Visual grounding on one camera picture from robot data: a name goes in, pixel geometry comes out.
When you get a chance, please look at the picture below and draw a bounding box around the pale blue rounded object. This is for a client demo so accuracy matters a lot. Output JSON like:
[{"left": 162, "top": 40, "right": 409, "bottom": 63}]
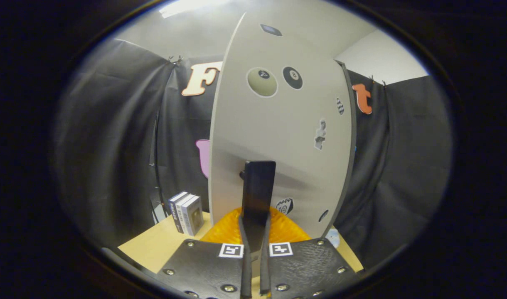
[{"left": 325, "top": 228, "right": 341, "bottom": 249}]

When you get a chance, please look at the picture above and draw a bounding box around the black door handle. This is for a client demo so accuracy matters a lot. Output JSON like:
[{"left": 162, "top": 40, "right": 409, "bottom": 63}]
[{"left": 240, "top": 161, "right": 276, "bottom": 254}]

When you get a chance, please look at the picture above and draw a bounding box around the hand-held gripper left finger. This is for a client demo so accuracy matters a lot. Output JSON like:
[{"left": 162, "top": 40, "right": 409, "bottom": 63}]
[{"left": 156, "top": 207, "right": 253, "bottom": 299}]

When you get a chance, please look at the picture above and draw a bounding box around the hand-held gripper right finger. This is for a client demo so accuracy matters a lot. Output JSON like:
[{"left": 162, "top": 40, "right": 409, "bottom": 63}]
[{"left": 260, "top": 208, "right": 358, "bottom": 299}]

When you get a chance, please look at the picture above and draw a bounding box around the grey cover book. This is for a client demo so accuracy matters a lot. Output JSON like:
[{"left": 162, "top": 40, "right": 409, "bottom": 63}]
[{"left": 182, "top": 195, "right": 204, "bottom": 236}]

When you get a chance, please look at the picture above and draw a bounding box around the dark blue spine book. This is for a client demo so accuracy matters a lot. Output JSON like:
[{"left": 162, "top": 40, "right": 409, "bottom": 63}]
[{"left": 168, "top": 191, "right": 188, "bottom": 234}]

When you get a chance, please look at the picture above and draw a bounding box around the light grey cabinet door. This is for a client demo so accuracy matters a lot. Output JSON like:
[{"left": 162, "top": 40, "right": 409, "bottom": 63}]
[{"left": 208, "top": 12, "right": 354, "bottom": 239}]

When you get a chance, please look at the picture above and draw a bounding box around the dark grey cabinet body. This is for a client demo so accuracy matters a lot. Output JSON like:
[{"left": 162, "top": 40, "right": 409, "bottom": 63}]
[{"left": 335, "top": 60, "right": 358, "bottom": 233}]

